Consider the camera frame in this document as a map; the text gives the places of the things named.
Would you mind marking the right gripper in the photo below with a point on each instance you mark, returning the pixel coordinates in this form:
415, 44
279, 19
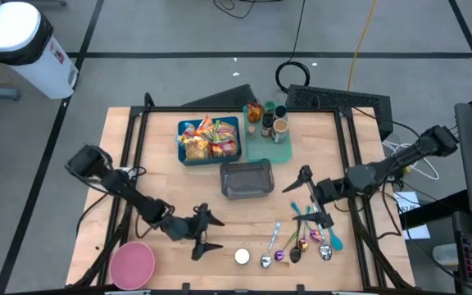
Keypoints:
330, 190

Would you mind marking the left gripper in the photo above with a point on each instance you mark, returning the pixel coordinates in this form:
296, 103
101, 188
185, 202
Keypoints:
182, 227

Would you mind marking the purple iridescent metal spoon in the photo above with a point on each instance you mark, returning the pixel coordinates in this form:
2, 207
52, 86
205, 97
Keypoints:
315, 235

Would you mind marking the everything bagel seasoning jar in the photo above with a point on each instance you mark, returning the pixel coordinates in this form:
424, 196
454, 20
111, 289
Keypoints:
242, 256

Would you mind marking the gold rainbow metal spoon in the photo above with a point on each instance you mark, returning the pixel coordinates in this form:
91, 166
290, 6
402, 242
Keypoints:
303, 245

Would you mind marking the teal silicone spoon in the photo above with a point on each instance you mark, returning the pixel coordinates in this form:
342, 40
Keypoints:
336, 242

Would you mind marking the dark iridescent metal spoon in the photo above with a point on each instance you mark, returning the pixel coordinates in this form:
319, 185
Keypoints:
295, 255

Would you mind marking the large tan-lidded seasoning jar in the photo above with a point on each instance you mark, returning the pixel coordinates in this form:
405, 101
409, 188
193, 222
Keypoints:
280, 126

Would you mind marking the tan yellow snack package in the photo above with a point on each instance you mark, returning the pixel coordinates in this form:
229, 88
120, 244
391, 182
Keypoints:
197, 149

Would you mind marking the red chips bag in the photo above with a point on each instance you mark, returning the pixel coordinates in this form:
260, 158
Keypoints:
224, 149

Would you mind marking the orange label spice bottle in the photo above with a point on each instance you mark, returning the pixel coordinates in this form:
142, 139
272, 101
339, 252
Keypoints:
267, 121

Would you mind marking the purple label spice bottle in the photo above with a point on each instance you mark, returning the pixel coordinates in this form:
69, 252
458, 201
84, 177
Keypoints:
280, 111

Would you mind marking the green oregano spice jar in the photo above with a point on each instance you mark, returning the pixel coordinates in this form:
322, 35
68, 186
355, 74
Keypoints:
269, 107

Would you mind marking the orange brown snack packet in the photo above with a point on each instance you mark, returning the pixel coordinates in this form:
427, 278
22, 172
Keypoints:
255, 112

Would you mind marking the small yellow snack bag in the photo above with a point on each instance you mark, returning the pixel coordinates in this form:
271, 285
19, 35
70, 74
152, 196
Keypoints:
186, 133

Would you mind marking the yellow green lime chips bag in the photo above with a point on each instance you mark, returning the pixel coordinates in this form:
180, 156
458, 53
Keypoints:
225, 132

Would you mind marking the orange chips bag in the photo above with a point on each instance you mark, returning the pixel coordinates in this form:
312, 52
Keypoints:
205, 125

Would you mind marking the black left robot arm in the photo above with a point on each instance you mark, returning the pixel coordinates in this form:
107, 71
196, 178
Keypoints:
117, 184

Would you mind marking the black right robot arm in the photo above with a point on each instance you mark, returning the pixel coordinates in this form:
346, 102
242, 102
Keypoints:
404, 157

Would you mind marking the black table edge clamp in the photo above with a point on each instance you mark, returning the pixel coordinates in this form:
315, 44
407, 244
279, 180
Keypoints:
300, 289
185, 289

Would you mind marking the teal plastic tray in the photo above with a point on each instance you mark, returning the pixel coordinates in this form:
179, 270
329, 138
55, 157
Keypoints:
266, 151

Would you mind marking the grey translucent plastic bin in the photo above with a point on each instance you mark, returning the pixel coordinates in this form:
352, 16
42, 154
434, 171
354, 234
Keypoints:
246, 180

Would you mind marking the blue plastic bin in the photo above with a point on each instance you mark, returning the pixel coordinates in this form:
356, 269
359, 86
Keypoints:
209, 162

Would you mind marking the pink plastic bowl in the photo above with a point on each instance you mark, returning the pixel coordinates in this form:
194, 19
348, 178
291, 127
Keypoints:
132, 265

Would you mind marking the white paper sheet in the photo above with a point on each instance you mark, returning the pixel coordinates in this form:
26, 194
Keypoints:
406, 201

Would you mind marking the beige rounded object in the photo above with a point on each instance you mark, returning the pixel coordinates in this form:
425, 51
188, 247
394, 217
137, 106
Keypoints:
445, 254

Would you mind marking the white trash can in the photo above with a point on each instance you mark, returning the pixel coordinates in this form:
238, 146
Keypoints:
35, 65

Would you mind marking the silver metal bracket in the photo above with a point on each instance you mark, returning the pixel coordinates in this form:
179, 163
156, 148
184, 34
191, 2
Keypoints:
127, 292

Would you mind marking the black aluminium table frame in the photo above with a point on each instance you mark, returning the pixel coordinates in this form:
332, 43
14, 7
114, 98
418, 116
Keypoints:
178, 109

